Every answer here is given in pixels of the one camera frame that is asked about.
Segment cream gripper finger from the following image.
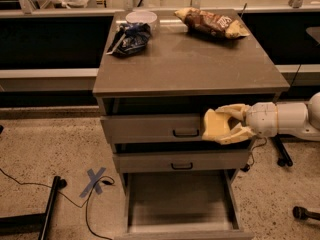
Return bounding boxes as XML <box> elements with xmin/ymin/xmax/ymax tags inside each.
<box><xmin>215</xmin><ymin>123</ymin><xmax>255</xmax><ymax>145</ymax></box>
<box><xmin>215</xmin><ymin>103</ymin><xmax>250</xmax><ymax>121</ymax></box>

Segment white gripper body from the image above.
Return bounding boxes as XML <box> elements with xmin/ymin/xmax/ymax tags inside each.
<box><xmin>246</xmin><ymin>102</ymin><xmax>278</xmax><ymax>137</ymax></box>

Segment yellow sponge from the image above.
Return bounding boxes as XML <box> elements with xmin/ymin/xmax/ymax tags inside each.
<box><xmin>202</xmin><ymin>109</ymin><xmax>231</xmax><ymax>141</ymax></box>

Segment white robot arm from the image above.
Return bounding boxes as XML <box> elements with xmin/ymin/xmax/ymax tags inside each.
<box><xmin>216</xmin><ymin>93</ymin><xmax>320</xmax><ymax>141</ymax></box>

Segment top drawer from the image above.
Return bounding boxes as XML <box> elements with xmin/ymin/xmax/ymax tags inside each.
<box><xmin>100</xmin><ymin>110</ymin><xmax>276</xmax><ymax>145</ymax></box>

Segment middle drawer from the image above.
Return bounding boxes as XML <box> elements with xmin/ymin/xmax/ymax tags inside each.
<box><xmin>113</xmin><ymin>149</ymin><xmax>249</xmax><ymax>173</ymax></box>

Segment grey drawer cabinet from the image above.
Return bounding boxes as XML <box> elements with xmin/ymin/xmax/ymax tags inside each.
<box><xmin>92</xmin><ymin>9</ymin><xmax>291</xmax><ymax>240</ymax></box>

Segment open bottom drawer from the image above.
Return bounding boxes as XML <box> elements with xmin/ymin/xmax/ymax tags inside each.
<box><xmin>115</xmin><ymin>170</ymin><xmax>254</xmax><ymax>240</ymax></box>

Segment black stand leg right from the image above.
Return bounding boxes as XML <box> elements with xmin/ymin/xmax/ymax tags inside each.
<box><xmin>271</xmin><ymin>136</ymin><xmax>293</xmax><ymax>167</ymax></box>

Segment black stand leg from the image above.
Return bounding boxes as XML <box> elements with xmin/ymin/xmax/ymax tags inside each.
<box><xmin>0</xmin><ymin>176</ymin><xmax>67</xmax><ymax>240</ymax></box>
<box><xmin>271</xmin><ymin>136</ymin><xmax>293</xmax><ymax>167</ymax></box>

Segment brown chip bag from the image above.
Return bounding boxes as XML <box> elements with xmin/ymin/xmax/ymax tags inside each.
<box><xmin>174</xmin><ymin>7</ymin><xmax>250</xmax><ymax>39</ymax></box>

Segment black caster foot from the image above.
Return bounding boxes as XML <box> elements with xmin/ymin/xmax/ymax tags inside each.
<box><xmin>292</xmin><ymin>206</ymin><xmax>320</xmax><ymax>221</ymax></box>

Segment white bowl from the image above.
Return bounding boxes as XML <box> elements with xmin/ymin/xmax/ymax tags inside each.
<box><xmin>125</xmin><ymin>11</ymin><xmax>158</xmax><ymax>32</ymax></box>

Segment blue chip bag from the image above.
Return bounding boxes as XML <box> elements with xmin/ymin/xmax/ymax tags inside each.
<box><xmin>107</xmin><ymin>23</ymin><xmax>151</xmax><ymax>57</ymax></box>

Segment blue tape cross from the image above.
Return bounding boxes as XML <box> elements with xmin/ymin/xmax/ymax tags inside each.
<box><xmin>79</xmin><ymin>167</ymin><xmax>106</xmax><ymax>198</ymax></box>

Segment black stand leg left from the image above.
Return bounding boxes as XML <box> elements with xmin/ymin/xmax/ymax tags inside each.
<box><xmin>0</xmin><ymin>176</ymin><xmax>67</xmax><ymax>240</ymax></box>

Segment black cable behind cabinet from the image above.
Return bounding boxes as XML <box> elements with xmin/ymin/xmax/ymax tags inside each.
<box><xmin>240</xmin><ymin>135</ymin><xmax>269</xmax><ymax>173</ymax></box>

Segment black floor cable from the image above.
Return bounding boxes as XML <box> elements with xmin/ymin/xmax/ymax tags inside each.
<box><xmin>0</xmin><ymin>167</ymin><xmax>116</xmax><ymax>240</ymax></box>

